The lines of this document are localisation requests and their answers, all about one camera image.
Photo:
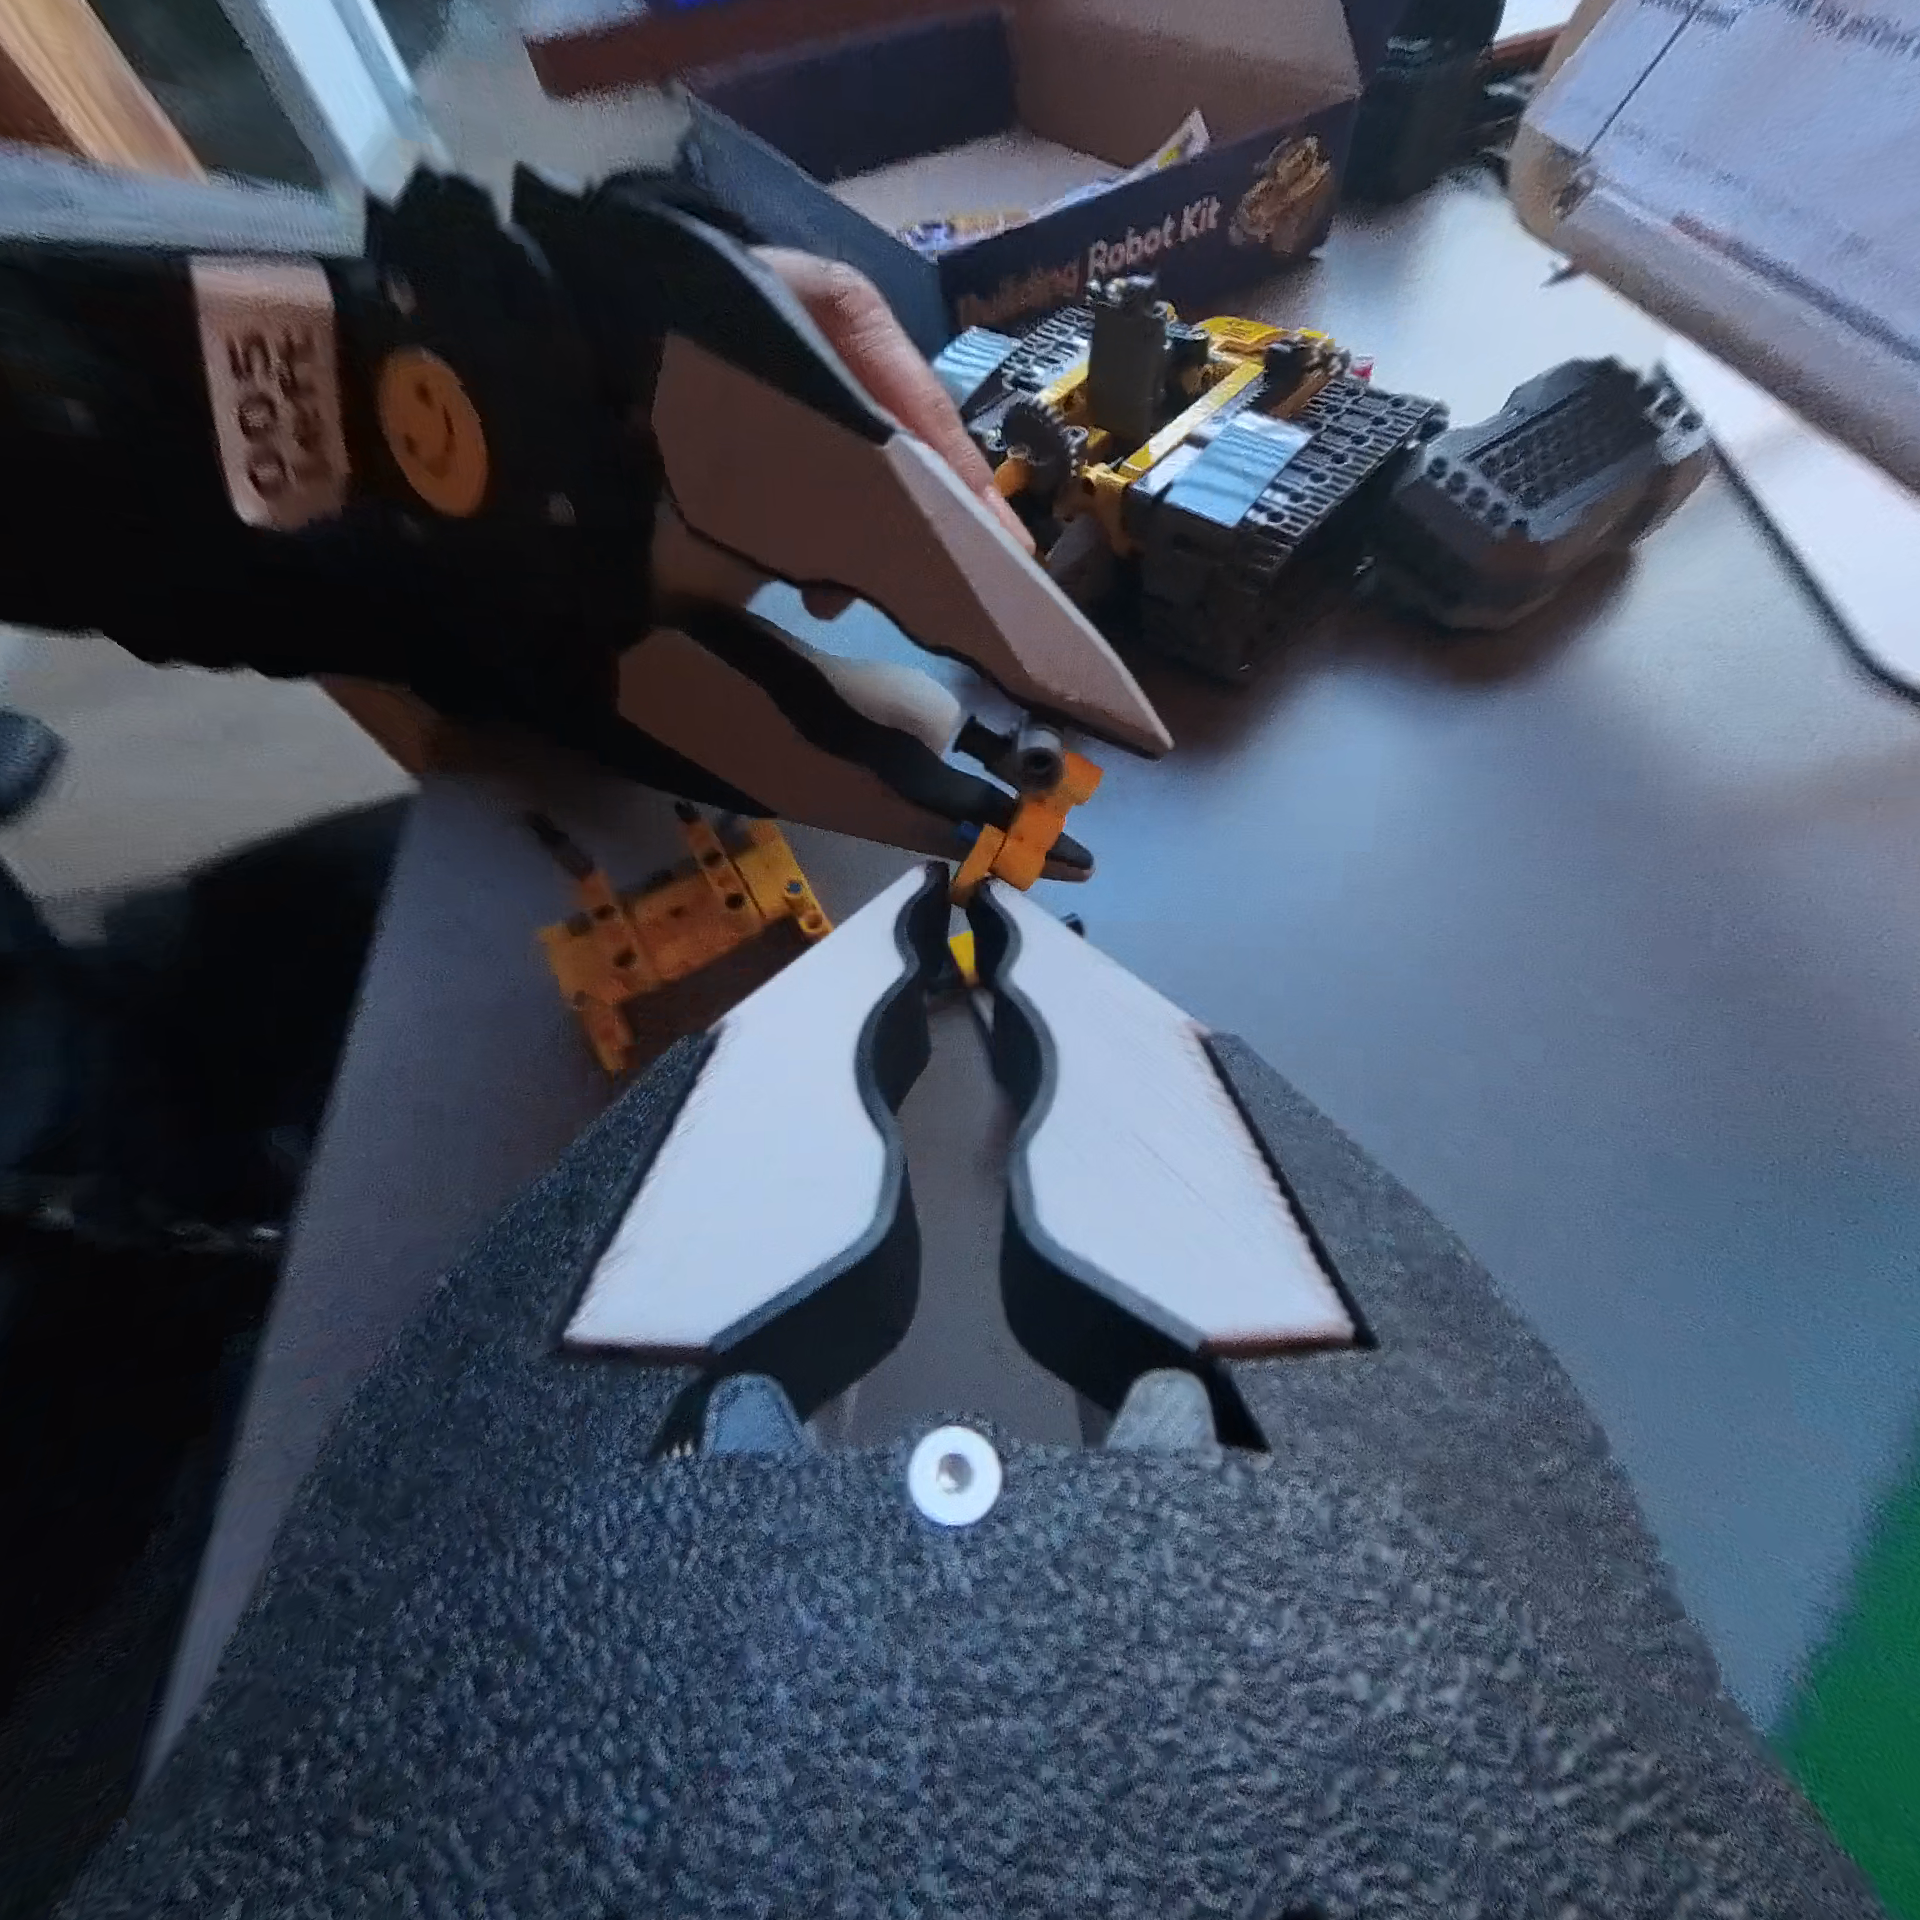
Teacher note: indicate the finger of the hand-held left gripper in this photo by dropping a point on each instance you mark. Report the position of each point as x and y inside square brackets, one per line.
[720, 737]
[900, 555]

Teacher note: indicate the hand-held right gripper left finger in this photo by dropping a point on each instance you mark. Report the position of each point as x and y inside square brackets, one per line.
[720, 1199]

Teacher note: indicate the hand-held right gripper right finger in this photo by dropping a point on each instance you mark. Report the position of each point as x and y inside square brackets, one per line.
[1187, 1199]

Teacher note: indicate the small yellow black brick assembly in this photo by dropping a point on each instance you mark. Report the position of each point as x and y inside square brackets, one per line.
[1037, 826]

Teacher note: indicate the toy brick robot model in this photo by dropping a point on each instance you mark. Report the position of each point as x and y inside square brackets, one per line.
[1228, 480]

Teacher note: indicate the green plastic bin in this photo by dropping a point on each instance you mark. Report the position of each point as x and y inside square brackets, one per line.
[1860, 1724]

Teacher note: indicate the grey desk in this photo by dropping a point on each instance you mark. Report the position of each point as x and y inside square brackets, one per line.
[1501, 902]

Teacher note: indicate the yellow brick beam assembly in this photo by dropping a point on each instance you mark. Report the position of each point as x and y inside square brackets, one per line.
[675, 914]

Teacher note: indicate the open cardboard kit box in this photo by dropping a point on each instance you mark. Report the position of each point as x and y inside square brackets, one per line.
[1139, 89]

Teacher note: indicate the person's dark clothing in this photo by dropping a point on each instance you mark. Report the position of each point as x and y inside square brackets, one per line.
[152, 1051]

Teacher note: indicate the wooden panel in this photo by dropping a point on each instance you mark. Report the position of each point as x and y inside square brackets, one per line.
[78, 76]

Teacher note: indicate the dark grey studded shell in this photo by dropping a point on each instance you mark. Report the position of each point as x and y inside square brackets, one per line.
[1547, 464]

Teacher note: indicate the small black container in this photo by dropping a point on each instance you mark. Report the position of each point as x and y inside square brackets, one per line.
[1417, 104]

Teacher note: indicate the wooden instruction sheet board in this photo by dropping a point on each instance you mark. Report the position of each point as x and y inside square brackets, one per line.
[1724, 194]

